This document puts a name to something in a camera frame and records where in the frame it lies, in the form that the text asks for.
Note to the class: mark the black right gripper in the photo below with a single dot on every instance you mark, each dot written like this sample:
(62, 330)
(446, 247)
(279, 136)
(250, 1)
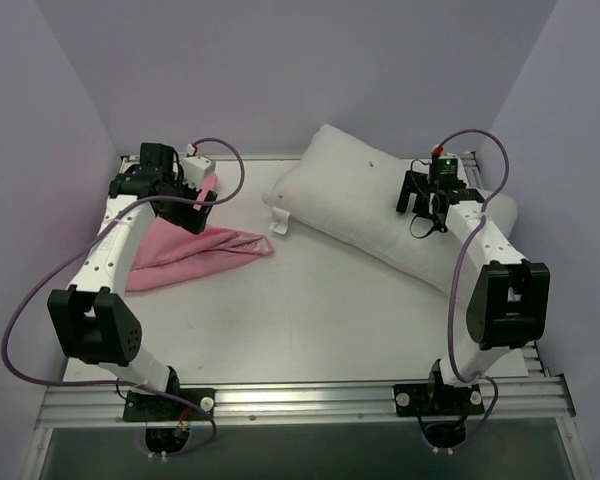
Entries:
(421, 195)

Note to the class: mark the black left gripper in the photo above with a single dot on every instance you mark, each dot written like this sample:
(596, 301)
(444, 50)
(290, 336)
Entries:
(189, 212)

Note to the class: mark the pink pillowcase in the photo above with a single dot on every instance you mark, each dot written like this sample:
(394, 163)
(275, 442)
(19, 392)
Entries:
(169, 255)

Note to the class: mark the white pillow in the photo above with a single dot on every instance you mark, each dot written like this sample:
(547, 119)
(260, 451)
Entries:
(349, 191)

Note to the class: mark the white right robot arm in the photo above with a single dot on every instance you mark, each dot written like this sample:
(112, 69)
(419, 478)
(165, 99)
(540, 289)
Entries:
(508, 305)

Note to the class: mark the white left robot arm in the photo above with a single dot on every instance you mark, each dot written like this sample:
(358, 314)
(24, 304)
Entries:
(92, 322)

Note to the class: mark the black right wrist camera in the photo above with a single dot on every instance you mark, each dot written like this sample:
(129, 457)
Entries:
(443, 172)

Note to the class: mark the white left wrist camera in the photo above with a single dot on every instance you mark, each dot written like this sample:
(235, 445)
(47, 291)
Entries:
(196, 169)

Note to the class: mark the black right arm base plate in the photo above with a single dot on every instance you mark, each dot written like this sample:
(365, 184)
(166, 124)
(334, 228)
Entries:
(437, 397)

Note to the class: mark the aluminium front frame rail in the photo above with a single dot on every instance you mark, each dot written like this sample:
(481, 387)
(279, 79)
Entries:
(535, 397)

